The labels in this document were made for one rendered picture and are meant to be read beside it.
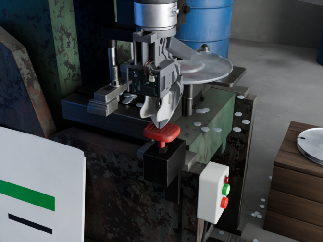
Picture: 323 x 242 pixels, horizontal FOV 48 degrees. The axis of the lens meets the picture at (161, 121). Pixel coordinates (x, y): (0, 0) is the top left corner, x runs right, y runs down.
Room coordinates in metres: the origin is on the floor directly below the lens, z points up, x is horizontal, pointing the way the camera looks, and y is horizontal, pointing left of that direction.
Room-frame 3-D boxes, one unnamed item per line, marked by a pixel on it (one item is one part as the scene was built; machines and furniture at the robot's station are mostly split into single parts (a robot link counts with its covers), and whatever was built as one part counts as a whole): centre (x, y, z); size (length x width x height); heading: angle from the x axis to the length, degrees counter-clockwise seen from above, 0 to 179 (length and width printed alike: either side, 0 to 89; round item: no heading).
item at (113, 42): (1.06, 0.06, 0.86); 0.20 x 0.16 x 0.05; 153
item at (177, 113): (1.06, 0.05, 0.68); 0.45 x 0.30 x 0.06; 153
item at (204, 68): (1.00, -0.06, 0.78); 0.29 x 0.29 x 0.01
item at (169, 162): (0.68, -0.01, 0.62); 0.10 x 0.06 x 0.20; 153
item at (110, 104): (0.91, 0.13, 0.76); 0.17 x 0.06 x 0.10; 153
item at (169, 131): (0.66, 0.00, 0.72); 0.07 x 0.06 x 0.08; 63
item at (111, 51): (1.02, 0.14, 0.81); 0.02 x 0.02 x 0.14
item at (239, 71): (0.98, -0.10, 0.72); 0.25 x 0.14 x 0.14; 63
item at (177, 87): (0.65, -0.02, 0.86); 0.05 x 0.02 x 0.09; 63
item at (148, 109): (0.65, 0.03, 0.81); 0.06 x 0.03 x 0.09; 153
